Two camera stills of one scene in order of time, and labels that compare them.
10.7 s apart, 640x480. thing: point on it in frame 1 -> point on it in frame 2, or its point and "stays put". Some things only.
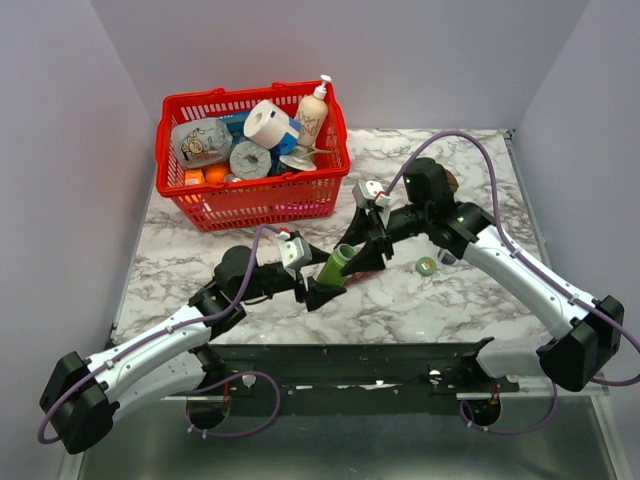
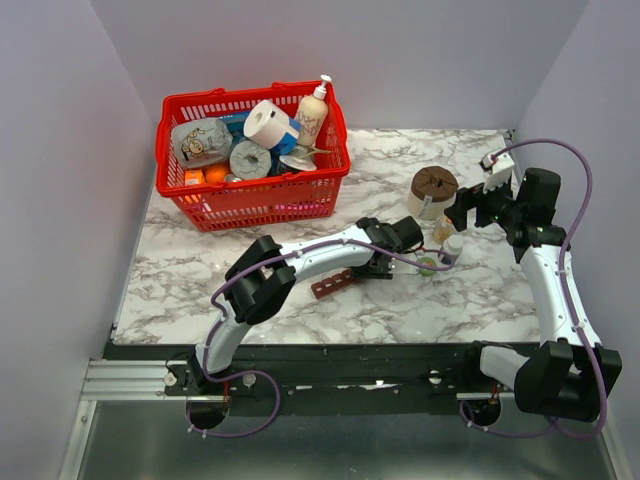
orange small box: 194,177 stays put
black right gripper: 361,229 -> 467,198
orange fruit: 216,174 stays put
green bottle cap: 425,266 stays put
